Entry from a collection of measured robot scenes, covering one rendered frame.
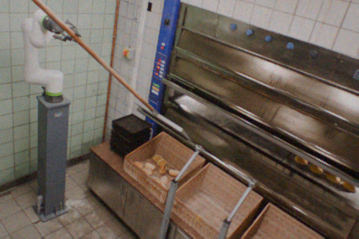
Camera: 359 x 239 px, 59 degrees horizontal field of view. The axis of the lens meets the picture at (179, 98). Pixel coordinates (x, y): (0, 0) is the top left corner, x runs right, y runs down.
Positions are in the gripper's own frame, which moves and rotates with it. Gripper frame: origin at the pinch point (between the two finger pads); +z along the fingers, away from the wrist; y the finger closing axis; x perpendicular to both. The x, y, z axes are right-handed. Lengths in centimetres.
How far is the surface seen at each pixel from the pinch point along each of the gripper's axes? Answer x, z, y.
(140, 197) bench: -146, 8, 64
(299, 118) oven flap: -118, 92, -54
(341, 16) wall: -68, 92, -108
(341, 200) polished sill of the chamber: -143, 138, -24
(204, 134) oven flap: -153, 20, -14
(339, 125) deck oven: -111, 117, -60
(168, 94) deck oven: -140, -29, -26
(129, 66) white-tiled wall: -135, -90, -30
